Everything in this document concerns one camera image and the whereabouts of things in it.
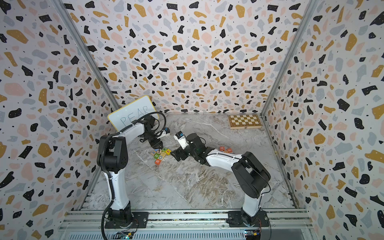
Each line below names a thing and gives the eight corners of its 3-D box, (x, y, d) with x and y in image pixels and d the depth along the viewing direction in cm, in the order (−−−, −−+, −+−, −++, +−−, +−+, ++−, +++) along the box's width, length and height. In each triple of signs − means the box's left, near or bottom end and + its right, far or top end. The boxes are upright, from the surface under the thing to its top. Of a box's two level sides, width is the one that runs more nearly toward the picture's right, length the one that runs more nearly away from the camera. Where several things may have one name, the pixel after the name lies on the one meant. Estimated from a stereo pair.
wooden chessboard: (230, 129, 114) (231, 127, 112) (227, 117, 122) (228, 115, 120) (261, 127, 116) (262, 125, 114) (256, 116, 124) (257, 113, 122)
